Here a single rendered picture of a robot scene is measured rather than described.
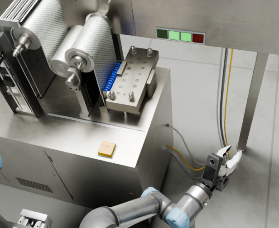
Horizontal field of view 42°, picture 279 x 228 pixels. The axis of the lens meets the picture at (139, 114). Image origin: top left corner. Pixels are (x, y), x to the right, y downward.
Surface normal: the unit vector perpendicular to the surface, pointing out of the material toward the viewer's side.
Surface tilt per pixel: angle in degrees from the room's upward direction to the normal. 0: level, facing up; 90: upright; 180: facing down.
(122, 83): 0
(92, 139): 0
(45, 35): 92
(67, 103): 0
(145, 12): 90
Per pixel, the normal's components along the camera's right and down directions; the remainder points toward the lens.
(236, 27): -0.30, 0.77
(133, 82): -0.10, -0.61
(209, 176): -0.66, 0.20
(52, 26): 0.95, 0.20
